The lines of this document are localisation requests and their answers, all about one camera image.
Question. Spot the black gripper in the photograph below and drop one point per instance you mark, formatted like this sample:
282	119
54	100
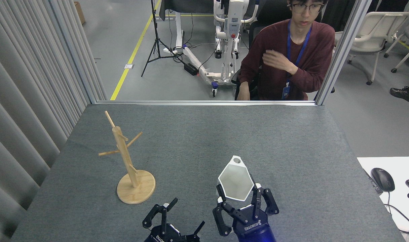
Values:
253	228
167	235

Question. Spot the white hexagonal cup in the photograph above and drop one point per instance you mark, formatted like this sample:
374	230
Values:
236	181

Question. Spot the wooden cup storage rack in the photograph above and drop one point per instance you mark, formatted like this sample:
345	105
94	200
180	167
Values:
125	158

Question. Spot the person's right hand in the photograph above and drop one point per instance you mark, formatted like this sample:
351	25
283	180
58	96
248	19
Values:
244	92

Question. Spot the person's left hand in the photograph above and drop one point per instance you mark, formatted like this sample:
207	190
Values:
278	58

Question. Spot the small black strip device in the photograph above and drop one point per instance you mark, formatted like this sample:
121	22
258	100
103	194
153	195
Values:
373	183

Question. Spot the black computer mouse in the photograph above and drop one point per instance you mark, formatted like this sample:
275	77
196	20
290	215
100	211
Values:
382	179

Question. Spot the black power box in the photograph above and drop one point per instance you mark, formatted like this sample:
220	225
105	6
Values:
191	69

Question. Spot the white side table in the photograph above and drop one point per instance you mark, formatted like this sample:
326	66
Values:
403	168

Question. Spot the small metal floor plate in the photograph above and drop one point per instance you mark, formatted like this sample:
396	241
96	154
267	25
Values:
129	66

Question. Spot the white stand on wheels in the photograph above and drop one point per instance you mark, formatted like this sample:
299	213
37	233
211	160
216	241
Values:
229	40

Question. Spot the white power strip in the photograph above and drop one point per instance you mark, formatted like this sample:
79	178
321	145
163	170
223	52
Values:
170	51

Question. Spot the person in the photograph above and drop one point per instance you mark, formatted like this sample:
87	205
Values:
404	93
312	50

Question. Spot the black tripod stand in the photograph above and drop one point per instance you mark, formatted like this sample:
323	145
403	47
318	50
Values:
156	43

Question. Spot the black desk with white legs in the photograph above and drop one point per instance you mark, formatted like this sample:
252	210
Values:
179	30

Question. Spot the grey pleated curtain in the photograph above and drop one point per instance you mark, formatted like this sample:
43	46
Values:
23	101

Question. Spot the black office chair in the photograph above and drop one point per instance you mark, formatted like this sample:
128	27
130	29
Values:
270	13

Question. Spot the black-rimmed glasses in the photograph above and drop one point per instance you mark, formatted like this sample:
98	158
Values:
307	7

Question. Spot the white office chair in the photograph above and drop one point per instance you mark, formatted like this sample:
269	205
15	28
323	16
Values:
376	32

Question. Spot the brown cardboard box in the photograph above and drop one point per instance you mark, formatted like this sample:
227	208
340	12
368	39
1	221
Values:
79	12

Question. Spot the silver aluminium frame rail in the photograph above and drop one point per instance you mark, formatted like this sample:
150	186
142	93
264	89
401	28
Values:
191	103

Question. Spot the silver aluminium frame post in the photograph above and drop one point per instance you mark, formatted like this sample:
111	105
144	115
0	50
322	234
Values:
345	47

